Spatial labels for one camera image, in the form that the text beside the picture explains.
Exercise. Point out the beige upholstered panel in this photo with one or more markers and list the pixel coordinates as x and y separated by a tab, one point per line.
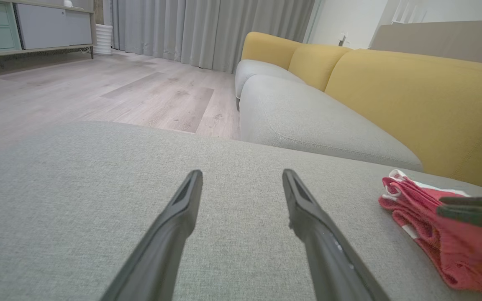
446	39

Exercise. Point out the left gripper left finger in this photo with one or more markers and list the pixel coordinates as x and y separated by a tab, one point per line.
170	234

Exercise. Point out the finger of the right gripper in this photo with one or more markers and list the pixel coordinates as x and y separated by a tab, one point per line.
479	219
479	202

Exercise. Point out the red basketball jersey white trim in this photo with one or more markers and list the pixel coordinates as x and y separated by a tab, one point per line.
458	251

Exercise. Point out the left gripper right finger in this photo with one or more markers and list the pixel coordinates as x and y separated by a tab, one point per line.
324	251

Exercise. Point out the white slatted frame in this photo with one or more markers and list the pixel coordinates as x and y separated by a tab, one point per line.
408	11

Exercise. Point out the wall socket with plug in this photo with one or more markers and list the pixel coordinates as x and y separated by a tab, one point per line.
342	39

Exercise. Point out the small white ornament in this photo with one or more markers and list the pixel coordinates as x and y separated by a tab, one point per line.
68	3

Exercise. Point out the grey pleated curtain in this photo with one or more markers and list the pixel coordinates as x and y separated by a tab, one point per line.
207	29

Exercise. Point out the low sideboard teal drawers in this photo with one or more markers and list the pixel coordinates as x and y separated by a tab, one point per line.
36	27

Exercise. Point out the small grey sofa seat cushion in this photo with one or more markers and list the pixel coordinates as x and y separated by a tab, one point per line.
257	71

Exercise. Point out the large yellow sofa back cushion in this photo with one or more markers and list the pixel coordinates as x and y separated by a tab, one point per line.
425	108

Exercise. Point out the small yellow sofa back cushion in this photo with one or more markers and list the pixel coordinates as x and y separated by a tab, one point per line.
316	65
266	48

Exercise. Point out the white ribbed cylinder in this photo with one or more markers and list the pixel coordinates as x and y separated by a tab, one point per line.
103	39

